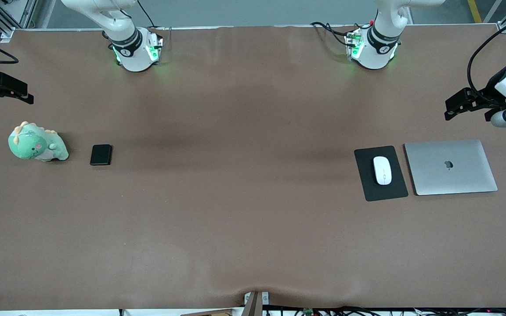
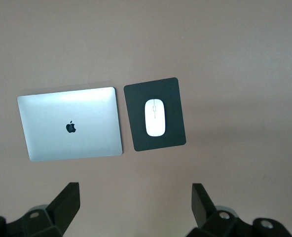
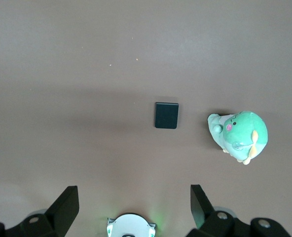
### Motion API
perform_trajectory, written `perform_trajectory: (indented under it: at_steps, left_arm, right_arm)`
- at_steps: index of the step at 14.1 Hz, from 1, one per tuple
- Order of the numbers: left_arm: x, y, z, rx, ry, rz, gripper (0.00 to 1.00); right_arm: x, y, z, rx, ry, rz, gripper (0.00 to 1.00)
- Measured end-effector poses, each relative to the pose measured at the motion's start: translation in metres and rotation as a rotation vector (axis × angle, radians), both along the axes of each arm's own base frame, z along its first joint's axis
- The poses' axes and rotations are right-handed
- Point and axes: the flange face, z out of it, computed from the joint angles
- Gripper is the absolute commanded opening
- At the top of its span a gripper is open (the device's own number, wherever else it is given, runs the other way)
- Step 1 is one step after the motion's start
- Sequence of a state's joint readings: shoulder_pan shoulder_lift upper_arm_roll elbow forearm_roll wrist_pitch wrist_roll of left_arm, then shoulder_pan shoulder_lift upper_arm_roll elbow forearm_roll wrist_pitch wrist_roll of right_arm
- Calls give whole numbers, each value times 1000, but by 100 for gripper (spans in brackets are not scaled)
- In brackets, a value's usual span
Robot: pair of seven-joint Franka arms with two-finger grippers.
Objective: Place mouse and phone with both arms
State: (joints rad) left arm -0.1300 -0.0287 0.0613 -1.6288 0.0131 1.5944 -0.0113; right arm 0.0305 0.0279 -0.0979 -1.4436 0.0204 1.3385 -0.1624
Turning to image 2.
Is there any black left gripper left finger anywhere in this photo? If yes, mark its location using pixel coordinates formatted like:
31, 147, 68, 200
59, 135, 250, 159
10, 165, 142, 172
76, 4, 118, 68
0, 182, 81, 237

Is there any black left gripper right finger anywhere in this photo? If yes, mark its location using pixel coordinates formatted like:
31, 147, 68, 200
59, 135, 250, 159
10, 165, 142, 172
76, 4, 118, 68
187, 183, 292, 237

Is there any white computer mouse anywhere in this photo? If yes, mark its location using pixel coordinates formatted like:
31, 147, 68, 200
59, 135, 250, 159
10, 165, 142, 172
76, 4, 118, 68
144, 98, 166, 137

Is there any black mouse pad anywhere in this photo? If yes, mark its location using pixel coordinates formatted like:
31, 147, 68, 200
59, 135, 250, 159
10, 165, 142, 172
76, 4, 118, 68
123, 77, 187, 152

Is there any silver laptop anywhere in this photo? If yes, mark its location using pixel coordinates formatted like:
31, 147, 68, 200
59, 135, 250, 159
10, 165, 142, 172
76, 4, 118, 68
17, 86, 123, 162

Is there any brown table cover mat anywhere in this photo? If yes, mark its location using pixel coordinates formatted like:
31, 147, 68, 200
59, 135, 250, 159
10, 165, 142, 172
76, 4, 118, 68
0, 0, 292, 237

